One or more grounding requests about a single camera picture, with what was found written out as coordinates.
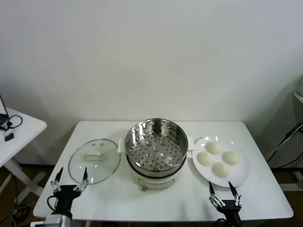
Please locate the cream electric cooking pot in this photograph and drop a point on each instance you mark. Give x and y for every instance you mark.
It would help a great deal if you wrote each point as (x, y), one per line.
(154, 183)

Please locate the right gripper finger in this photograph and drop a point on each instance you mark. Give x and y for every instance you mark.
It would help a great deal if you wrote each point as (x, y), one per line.
(237, 198)
(214, 198)

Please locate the small black device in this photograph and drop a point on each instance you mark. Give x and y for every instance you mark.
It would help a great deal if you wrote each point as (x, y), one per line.
(9, 137)

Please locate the white round plate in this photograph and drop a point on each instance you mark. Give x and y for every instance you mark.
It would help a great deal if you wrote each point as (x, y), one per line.
(239, 175)

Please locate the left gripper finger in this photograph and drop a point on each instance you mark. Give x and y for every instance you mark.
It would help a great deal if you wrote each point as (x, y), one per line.
(83, 182)
(56, 183)

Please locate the black laptop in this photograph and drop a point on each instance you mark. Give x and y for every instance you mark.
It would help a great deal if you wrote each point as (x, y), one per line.
(2, 118)

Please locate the stainless steel steamer basket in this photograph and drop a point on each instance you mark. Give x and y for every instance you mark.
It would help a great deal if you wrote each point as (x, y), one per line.
(156, 151)

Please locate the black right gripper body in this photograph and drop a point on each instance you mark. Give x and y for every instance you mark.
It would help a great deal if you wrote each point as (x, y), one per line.
(230, 206)

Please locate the round glass pot lid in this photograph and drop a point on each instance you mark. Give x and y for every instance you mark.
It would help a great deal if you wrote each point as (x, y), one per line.
(99, 170)

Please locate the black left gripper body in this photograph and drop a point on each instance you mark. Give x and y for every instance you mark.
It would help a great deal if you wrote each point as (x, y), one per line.
(65, 191)

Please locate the white furniture base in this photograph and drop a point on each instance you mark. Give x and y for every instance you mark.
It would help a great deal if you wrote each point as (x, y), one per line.
(293, 187)

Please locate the white steamed baozi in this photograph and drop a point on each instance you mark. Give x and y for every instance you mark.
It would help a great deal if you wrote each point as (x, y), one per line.
(230, 157)
(214, 148)
(205, 158)
(221, 169)

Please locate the white shelf unit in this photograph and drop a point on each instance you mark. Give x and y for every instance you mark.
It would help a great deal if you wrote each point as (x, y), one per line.
(298, 104)

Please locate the white side table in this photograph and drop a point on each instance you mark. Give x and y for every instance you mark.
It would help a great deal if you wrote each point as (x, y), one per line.
(26, 127)

